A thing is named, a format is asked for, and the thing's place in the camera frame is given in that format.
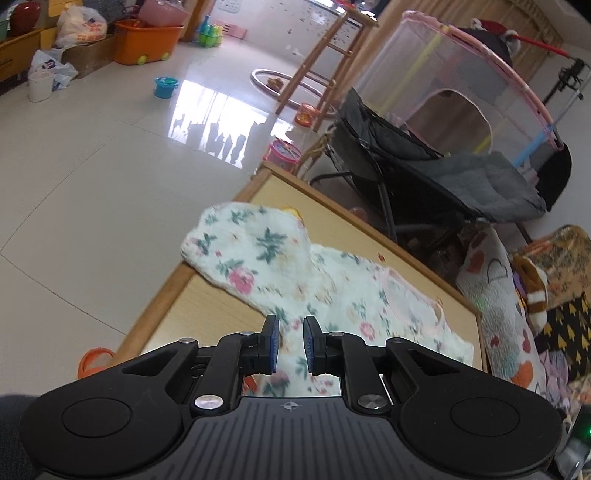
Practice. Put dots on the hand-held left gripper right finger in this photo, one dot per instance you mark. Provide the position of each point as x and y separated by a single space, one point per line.
308 346

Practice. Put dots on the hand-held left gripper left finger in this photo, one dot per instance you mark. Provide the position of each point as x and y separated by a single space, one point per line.
272 344

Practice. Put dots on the floral pink-collared baby shirt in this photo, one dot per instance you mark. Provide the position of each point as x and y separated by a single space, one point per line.
332 295

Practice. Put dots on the lilac crumpled clothes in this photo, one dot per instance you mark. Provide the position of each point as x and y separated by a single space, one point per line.
563 374

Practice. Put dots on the black tree-print pillow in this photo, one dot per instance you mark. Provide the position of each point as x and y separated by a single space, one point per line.
570 332

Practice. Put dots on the pink ball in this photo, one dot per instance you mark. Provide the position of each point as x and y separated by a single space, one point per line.
358 212

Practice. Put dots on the heart-print quilt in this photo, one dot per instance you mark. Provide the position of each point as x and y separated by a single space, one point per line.
498 295

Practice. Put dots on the orange plastic object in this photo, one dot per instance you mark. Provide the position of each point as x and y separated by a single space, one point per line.
92 362

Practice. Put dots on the pink toy drum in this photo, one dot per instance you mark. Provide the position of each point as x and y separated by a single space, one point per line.
284 157

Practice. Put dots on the tan straw tassel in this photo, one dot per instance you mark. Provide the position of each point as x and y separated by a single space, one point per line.
316 152

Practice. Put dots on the orange toy bucket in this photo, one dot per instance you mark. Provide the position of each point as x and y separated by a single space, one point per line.
308 115

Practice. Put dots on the grey folding lounge chair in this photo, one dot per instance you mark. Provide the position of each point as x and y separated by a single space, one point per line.
485 180

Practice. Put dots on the black hanging garment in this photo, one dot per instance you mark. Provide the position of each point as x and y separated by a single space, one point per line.
556 180

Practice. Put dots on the small brown toy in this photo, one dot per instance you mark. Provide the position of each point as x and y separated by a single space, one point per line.
275 83

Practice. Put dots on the person's dark clothing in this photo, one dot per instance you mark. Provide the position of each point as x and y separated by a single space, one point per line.
11 434

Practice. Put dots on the blue toy bucket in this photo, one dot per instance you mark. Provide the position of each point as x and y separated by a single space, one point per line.
165 87

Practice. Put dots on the pink-framed mesh play tent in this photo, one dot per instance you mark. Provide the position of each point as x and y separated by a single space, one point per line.
438 60

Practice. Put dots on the pink step block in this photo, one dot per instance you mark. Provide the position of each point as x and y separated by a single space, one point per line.
235 31

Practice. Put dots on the green toy bowling pins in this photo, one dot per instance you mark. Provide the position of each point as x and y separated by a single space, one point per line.
210 34

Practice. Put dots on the orange wheeled storage bin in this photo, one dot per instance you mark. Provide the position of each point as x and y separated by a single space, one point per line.
147 44

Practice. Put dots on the tall wooden stool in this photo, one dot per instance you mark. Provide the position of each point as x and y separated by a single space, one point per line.
355 17

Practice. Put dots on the cardboard box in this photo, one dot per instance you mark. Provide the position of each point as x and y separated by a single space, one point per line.
90 57

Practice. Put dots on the white plastic bag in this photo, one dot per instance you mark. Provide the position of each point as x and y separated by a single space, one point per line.
64 74

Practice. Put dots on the white bucket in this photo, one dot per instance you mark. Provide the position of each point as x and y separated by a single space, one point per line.
41 87

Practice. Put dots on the pink plastic basket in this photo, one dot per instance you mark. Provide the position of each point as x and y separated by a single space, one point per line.
161 13

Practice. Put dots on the metal tripod stand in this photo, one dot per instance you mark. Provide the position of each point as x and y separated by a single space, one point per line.
569 76

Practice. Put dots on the orange printed plastic bag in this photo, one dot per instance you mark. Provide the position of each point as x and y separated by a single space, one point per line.
81 27

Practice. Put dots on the dark grey plastic basket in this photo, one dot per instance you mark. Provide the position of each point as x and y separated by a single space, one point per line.
108 9

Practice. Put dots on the yellow drawer cabinet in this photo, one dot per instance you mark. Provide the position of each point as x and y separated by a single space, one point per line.
18 55

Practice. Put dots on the dark red bowl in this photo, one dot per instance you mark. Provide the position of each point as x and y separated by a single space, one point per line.
25 18

